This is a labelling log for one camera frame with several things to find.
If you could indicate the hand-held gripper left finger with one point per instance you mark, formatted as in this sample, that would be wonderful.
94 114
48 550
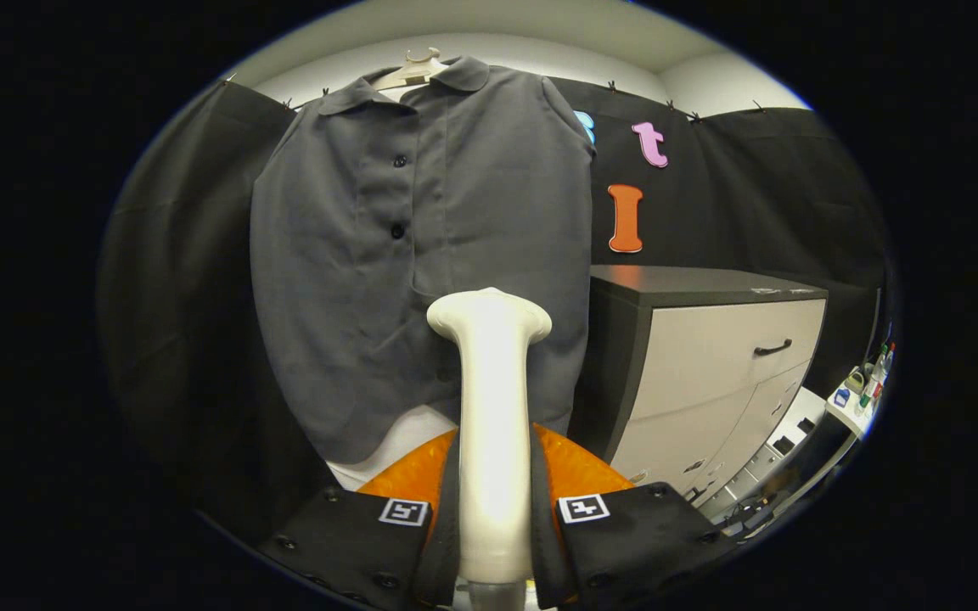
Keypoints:
448 543

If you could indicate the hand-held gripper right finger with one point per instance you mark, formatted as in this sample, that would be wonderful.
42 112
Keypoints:
542 543

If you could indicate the white garment steamer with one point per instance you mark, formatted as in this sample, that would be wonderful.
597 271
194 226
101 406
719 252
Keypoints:
493 424

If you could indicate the grey button shirt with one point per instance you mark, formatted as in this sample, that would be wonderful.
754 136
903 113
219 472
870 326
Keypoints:
472 212

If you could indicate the cream clothes hanger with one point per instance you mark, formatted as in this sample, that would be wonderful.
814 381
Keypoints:
411 75

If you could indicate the grey top cabinet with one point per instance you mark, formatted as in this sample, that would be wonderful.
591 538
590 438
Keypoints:
710 356

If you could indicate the small blue object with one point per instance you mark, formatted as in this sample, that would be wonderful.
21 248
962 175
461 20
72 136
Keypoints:
841 397

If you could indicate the green bottle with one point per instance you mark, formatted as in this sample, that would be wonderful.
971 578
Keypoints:
864 397

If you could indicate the black backdrop cloth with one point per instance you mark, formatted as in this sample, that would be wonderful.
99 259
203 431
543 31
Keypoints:
183 297

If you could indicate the red cap bottle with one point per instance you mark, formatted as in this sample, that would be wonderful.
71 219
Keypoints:
879 373

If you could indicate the row of black cloth clips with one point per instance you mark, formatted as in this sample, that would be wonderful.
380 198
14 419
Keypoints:
612 86

